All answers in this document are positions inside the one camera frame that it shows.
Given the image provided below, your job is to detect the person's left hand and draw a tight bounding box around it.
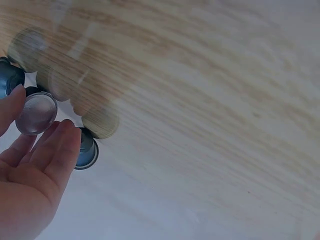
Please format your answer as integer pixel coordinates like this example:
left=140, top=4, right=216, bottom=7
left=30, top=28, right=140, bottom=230
left=0, top=84, right=83, bottom=240

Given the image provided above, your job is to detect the silver foil coffee capsule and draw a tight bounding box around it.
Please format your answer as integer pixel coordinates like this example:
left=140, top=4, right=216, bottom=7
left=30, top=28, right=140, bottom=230
left=14, top=91, right=59, bottom=137

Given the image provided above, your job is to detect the blue coffee capsule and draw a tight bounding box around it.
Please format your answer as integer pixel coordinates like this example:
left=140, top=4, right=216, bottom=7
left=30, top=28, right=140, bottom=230
left=0, top=56, right=26, bottom=101
left=73, top=126, right=100, bottom=171

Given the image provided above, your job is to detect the olive gold coffee capsule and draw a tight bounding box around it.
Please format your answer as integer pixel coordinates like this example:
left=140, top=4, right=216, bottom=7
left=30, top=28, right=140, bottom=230
left=69, top=94, right=120, bottom=140
left=7, top=26, right=49, bottom=74

